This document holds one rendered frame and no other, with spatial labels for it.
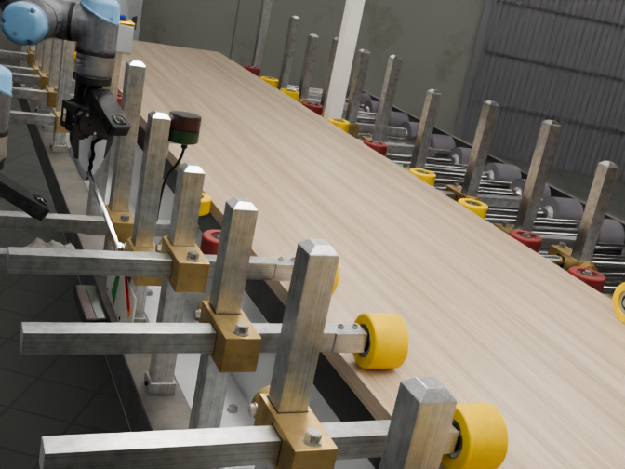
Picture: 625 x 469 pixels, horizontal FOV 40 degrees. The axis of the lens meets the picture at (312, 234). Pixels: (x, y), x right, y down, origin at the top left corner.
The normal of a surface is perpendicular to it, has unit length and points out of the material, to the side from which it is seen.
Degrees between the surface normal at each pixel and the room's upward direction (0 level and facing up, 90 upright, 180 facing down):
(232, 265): 90
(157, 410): 0
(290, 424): 0
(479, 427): 39
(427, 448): 90
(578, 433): 0
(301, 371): 90
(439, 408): 90
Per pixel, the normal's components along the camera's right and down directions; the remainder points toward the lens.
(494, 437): 0.41, -0.14
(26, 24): 0.04, 0.32
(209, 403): 0.37, 0.36
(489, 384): 0.18, -0.93
